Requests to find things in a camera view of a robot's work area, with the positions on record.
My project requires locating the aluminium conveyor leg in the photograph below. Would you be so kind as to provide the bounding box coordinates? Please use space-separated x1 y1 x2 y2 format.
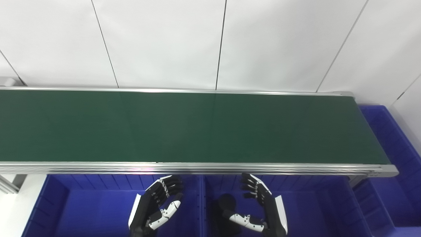
348 176 366 189
0 174 21 195

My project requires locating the green conveyor belt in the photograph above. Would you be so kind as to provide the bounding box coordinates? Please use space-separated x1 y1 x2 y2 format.
0 86 399 178
0 90 392 165

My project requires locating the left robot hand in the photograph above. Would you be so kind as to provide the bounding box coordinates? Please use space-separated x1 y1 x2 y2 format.
128 175 184 237

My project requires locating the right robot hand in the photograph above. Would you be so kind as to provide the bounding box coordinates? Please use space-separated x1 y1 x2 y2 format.
222 173 288 237

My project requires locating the blue plastic bin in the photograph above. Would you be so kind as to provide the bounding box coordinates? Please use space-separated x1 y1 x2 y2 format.
201 174 374 237
21 174 203 237
351 105 421 237

